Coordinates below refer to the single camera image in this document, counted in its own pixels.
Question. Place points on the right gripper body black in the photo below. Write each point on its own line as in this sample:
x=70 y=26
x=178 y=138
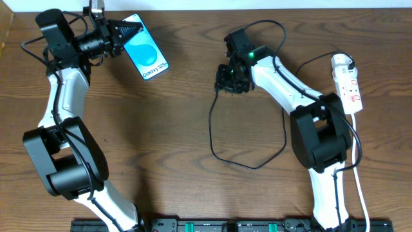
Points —
x=226 y=81

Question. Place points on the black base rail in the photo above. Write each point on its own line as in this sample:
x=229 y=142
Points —
x=288 y=224

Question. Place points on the white USB wall charger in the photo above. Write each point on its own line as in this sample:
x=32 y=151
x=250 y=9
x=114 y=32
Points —
x=343 y=68

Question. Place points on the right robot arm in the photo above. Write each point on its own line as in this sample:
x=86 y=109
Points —
x=320 y=135

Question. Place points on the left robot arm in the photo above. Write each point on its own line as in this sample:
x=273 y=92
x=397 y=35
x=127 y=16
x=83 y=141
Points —
x=64 y=153

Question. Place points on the white power strip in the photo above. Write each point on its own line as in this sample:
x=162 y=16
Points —
x=349 y=93

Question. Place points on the blue Galaxy smartphone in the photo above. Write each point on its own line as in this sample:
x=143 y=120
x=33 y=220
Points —
x=144 y=52

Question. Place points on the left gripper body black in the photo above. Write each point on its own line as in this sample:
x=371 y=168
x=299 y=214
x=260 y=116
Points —
x=107 y=38

